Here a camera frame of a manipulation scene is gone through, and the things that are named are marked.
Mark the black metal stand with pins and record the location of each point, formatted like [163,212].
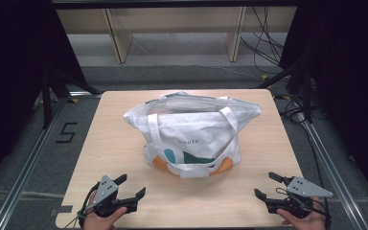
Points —
[46,96]
[306,92]

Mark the person's right hand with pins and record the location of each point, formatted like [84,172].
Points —
[310,223]

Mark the yellow tape piece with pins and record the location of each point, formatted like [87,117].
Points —
[74,100]
[264,77]

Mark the black curtain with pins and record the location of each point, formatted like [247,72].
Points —
[351,80]
[9,80]

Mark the person's left hand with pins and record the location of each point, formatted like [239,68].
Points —
[97,223]

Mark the white printed tote bag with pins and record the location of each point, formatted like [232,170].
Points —
[191,127]

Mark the light wooden bench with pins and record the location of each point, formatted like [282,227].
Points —
[121,38]

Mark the aluminium floor rail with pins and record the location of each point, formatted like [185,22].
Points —
[28,166]
[332,166]

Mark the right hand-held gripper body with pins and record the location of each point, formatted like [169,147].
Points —
[306,188]

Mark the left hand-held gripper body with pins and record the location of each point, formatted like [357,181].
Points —
[106,191]

